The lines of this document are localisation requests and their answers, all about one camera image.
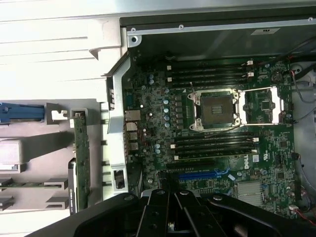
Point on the silver chipset heatsink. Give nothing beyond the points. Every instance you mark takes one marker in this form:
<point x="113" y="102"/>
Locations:
<point x="249" y="192"/>

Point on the grey parts rack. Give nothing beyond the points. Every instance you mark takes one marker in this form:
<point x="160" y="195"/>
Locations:
<point x="54" y="170"/>

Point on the hard disk in blue carrier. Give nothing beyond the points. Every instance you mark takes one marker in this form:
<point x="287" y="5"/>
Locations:
<point x="22" y="112"/>

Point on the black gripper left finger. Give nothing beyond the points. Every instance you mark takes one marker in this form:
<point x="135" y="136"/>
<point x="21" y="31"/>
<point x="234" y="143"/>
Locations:
<point x="103" y="217"/>

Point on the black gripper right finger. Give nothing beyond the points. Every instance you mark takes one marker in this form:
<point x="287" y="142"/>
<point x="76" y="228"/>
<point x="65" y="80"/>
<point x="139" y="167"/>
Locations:
<point x="234" y="214"/>

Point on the green motherboard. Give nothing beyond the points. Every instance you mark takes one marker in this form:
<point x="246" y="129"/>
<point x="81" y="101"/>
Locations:
<point x="271" y="153"/>

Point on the open black PC case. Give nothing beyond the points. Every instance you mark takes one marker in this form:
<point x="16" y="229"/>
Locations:
<point x="222" y="42"/>

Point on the green RAM stick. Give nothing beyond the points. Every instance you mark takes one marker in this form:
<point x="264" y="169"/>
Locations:
<point x="24" y="185"/>

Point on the CPU socket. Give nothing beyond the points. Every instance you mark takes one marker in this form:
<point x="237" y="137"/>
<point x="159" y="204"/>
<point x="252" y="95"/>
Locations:
<point x="214" y="108"/>

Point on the silver socket cover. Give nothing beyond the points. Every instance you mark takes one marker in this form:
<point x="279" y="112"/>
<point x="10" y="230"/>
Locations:
<point x="277" y="106"/>

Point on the blue expansion slot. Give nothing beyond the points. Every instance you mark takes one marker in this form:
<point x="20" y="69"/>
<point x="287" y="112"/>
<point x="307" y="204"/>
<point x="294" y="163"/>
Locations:
<point x="197" y="176"/>

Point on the thin metal locking lever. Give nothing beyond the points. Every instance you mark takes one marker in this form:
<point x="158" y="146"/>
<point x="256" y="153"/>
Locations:
<point x="194" y="90"/>

